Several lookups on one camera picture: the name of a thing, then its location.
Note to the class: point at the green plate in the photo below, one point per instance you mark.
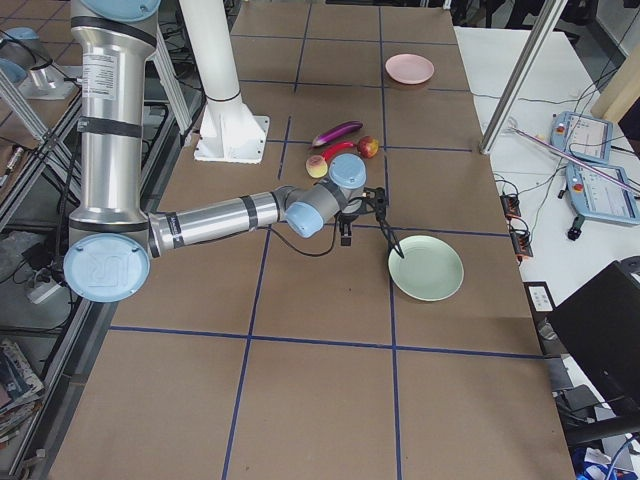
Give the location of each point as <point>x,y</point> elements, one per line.
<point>428,269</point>

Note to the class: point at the upper teach pendant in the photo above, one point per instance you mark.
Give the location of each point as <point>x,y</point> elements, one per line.
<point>582,136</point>

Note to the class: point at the red chili pepper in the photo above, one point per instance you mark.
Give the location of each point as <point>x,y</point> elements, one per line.
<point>334,150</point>

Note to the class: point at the purple eggplant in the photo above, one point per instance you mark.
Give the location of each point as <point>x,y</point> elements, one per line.
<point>336,132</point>

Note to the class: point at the teach pendant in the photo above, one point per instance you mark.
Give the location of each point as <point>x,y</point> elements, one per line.
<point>596,198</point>
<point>582,136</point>

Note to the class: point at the lower teach pendant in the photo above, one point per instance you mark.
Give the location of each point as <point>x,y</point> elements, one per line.
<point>596,198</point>

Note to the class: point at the white central pillar base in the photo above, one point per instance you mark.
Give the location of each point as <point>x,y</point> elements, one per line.
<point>229,132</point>

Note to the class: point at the stack of magazines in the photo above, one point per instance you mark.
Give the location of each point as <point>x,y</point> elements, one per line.
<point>21,390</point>

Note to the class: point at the yellow pink peach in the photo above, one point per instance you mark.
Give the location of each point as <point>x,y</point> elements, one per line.
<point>316,166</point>

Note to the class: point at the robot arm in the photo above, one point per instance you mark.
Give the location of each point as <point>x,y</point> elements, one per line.
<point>111,240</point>
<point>29,66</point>

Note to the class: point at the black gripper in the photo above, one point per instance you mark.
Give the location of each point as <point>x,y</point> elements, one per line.
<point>369,203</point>

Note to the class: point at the red apple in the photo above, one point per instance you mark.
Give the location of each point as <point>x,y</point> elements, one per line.
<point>367,147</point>

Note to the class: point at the pink plate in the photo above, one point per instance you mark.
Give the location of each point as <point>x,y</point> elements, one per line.
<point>409,69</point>

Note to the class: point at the black monitor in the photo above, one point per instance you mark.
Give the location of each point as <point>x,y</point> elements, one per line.
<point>599,327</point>

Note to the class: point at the aluminium frame post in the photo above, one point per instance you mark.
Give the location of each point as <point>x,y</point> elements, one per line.
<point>544,25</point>

